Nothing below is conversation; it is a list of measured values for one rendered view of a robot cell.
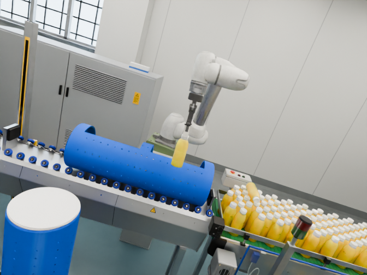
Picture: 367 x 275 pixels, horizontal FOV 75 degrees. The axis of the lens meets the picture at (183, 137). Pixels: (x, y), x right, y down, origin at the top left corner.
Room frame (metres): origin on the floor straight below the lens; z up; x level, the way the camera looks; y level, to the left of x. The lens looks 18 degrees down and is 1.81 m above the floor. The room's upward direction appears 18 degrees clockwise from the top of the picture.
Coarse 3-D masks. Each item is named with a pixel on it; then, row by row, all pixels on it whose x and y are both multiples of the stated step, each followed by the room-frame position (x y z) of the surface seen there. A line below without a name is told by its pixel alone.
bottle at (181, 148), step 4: (180, 140) 1.19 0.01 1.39; (184, 140) 1.19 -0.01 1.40; (176, 144) 1.19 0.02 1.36; (180, 144) 1.18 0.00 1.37; (184, 144) 1.18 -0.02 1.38; (176, 148) 1.18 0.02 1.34; (180, 148) 1.17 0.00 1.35; (184, 148) 1.18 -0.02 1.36; (176, 152) 1.17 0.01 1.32; (180, 152) 1.17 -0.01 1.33; (184, 152) 1.18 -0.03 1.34; (176, 156) 1.17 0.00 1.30; (180, 156) 1.17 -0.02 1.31; (184, 156) 1.18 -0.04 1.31; (172, 160) 1.18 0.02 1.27; (176, 160) 1.16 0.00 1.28; (180, 160) 1.17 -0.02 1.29; (172, 164) 1.17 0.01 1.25; (176, 164) 1.16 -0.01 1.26; (180, 164) 1.17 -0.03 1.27
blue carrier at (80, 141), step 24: (72, 144) 1.22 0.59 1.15; (96, 144) 1.25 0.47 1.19; (120, 144) 1.29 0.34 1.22; (144, 144) 1.35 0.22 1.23; (96, 168) 1.22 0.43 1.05; (120, 168) 1.22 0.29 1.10; (144, 168) 1.23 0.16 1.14; (168, 168) 1.25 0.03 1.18; (192, 168) 1.29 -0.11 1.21; (168, 192) 1.24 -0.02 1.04; (192, 192) 1.23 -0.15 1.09
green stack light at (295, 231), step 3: (294, 225) 1.04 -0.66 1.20; (294, 228) 1.03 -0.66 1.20; (297, 228) 1.02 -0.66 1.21; (291, 231) 1.04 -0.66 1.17; (294, 231) 1.02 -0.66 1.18; (297, 231) 1.01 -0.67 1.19; (300, 231) 1.01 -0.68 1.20; (303, 231) 1.00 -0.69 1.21; (294, 234) 1.01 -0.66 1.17; (297, 234) 1.01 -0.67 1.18; (300, 234) 1.00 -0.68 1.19; (303, 234) 1.00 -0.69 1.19; (297, 237) 1.00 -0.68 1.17; (300, 237) 1.00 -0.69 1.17; (303, 237) 1.00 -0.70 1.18
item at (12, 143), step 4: (12, 124) 1.35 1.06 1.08; (16, 124) 1.37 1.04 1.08; (4, 128) 1.28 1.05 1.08; (8, 128) 1.29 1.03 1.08; (12, 128) 1.32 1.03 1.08; (16, 128) 1.34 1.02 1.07; (4, 132) 1.28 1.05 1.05; (8, 132) 1.29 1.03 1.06; (12, 132) 1.31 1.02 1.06; (16, 132) 1.34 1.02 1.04; (4, 136) 1.28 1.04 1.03; (8, 136) 1.29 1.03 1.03; (12, 136) 1.31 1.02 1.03; (16, 136) 1.35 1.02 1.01; (4, 140) 1.28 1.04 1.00; (8, 140) 1.29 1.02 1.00; (12, 140) 1.33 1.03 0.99; (16, 140) 1.37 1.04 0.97; (4, 144) 1.28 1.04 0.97; (8, 144) 1.30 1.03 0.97; (12, 144) 1.33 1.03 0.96; (16, 144) 1.37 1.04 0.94; (4, 148) 1.28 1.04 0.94
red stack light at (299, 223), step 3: (297, 219) 1.05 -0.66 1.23; (297, 222) 1.03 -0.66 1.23; (300, 222) 1.02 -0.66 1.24; (297, 225) 1.02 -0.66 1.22; (300, 225) 1.01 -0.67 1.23; (303, 225) 1.01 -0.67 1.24; (306, 225) 1.00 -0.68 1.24; (309, 225) 1.00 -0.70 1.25; (300, 228) 1.01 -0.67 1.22; (303, 228) 1.00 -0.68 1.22; (306, 228) 1.00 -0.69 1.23; (309, 228) 1.01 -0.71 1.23; (306, 231) 1.00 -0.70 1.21
